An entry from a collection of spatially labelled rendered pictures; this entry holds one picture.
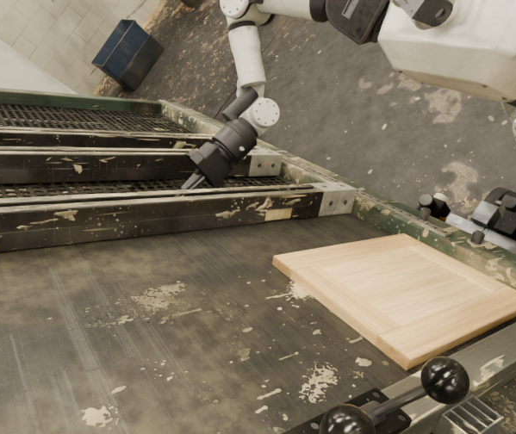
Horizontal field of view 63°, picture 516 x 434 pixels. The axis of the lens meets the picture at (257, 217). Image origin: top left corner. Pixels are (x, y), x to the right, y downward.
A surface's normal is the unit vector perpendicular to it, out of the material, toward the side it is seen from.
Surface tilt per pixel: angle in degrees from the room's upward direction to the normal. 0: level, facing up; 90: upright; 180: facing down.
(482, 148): 0
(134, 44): 90
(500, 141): 0
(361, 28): 49
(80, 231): 90
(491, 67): 82
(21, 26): 90
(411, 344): 58
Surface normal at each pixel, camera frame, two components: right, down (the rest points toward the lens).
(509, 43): -0.20, 0.21
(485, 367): 0.17, -0.92
